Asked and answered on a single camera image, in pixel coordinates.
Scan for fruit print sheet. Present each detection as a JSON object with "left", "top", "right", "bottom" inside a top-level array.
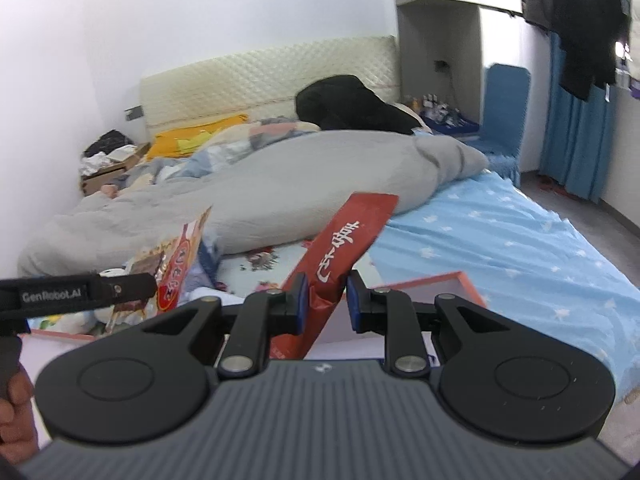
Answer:
[{"left": 215, "top": 242, "right": 381, "bottom": 311}]

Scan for cream and orange snack packet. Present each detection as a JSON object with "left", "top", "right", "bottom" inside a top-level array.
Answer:
[{"left": 107, "top": 205, "right": 213, "bottom": 333}]

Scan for large blue snack bag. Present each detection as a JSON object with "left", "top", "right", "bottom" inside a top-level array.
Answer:
[{"left": 197, "top": 237, "right": 223, "bottom": 288}]

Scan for yellow pillow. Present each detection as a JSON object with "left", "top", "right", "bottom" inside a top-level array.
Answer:
[{"left": 145, "top": 114, "right": 250, "bottom": 163}]

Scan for blue chair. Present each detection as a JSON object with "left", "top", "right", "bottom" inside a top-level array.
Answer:
[{"left": 470, "top": 63, "right": 532, "bottom": 181}]

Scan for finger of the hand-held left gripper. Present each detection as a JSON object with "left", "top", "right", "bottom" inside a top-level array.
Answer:
[{"left": 97, "top": 272, "right": 158, "bottom": 307}]

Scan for shallow white box orange rim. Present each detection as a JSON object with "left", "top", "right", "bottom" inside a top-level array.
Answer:
[{"left": 20, "top": 327, "right": 101, "bottom": 376}]

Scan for hanging dark clothes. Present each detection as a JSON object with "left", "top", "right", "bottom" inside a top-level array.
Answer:
[{"left": 517, "top": 0, "right": 632, "bottom": 101}]

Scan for pile of clothes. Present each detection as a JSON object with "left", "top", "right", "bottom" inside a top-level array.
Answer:
[{"left": 82, "top": 130, "right": 138, "bottom": 176}]

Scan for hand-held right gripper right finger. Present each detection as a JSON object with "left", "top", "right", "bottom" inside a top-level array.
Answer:
[{"left": 346, "top": 270, "right": 516, "bottom": 378}]

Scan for deep white box orange rim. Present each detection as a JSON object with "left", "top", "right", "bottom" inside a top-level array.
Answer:
[{"left": 280, "top": 271, "right": 488, "bottom": 361}]

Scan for cardboard box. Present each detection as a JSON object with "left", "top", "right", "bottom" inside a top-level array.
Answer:
[{"left": 80, "top": 142, "right": 151, "bottom": 196}]

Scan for grey duvet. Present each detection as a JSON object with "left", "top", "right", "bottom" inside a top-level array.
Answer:
[{"left": 17, "top": 130, "right": 488, "bottom": 278}]

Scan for person's left hand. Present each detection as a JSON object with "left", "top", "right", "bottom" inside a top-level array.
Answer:
[{"left": 0, "top": 374, "right": 40, "bottom": 466}]

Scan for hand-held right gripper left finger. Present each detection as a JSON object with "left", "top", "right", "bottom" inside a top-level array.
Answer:
[{"left": 137, "top": 272, "right": 308, "bottom": 380}]

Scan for blue curtain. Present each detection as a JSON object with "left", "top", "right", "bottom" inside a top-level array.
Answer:
[{"left": 537, "top": 30, "right": 618, "bottom": 203}]

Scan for black jacket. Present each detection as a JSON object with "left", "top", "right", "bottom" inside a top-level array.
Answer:
[{"left": 295, "top": 75, "right": 426, "bottom": 136}]

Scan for cream quilted headboard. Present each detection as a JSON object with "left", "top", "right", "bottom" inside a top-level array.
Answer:
[{"left": 139, "top": 35, "right": 401, "bottom": 143}]

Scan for long red snack packet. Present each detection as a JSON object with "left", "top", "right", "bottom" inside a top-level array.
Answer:
[{"left": 270, "top": 191, "right": 401, "bottom": 361}]

